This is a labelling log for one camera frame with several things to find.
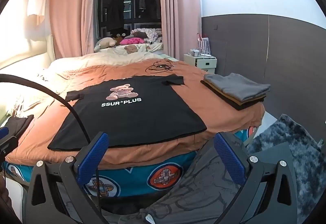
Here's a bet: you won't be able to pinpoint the floral cloth pile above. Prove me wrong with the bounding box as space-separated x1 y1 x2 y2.
131 28 163 44

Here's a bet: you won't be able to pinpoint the dark cloth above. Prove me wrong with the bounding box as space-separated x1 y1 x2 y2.
4 114 35 138

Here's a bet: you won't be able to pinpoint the bear-print pillow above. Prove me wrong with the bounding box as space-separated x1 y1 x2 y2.
116 43 163 55

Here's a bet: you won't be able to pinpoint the black hanging coat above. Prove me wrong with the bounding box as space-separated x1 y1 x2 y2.
106 0 125 34

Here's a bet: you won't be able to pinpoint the white nightstand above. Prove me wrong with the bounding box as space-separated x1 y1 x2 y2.
184 54 217 73

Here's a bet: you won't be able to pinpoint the thin black wire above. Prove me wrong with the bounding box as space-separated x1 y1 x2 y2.
95 160 102 224

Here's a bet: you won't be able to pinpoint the teal printed bed sheet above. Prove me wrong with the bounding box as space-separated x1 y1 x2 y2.
5 125 258 198

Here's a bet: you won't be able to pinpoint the person's grey printed pants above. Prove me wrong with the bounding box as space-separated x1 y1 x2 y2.
58 135 250 224

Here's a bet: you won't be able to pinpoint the cream duvet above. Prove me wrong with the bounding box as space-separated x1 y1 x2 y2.
38 45 163 87

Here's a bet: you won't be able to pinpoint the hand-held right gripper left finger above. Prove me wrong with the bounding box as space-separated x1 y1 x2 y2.
25 131 110 224

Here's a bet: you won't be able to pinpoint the grey plush toy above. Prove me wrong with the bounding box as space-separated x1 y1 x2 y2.
94 37 118 53

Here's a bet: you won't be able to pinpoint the tan folded shirt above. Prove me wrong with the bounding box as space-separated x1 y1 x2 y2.
202 80 267 105

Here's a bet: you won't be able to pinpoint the grey fluffy rug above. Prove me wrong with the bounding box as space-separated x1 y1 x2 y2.
246 113 323 224

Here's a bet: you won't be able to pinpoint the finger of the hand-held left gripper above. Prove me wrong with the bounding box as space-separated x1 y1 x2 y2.
0 125 19 157

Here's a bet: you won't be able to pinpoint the dark brown plush toy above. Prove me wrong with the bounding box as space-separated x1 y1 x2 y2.
112 28 130 43

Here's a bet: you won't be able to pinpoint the grey folded shirt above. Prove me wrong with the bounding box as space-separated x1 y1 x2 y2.
204 73 271 102

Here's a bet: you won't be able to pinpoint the pink plush toy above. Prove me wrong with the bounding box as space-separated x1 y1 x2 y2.
120 37 144 46

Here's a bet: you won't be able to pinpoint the black bear-print T-shirt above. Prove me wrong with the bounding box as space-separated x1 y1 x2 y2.
48 74 207 151

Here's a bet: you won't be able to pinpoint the dark window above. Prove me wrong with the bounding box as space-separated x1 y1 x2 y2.
95 0 163 39

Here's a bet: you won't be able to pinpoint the white padded headboard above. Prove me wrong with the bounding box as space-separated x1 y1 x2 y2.
0 34 55 72

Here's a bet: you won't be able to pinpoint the thick black cable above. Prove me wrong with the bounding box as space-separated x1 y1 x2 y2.
0 74 91 145

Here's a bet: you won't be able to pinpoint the brown fleece blanket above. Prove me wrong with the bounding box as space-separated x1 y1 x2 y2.
5 59 265 166

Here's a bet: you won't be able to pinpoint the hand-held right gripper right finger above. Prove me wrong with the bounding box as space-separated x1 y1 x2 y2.
213 132 298 224

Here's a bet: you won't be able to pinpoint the striped gift bag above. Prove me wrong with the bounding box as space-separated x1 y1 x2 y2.
196 33 210 55

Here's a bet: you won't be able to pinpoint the thin black cable bundle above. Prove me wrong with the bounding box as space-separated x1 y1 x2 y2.
146 60 176 73

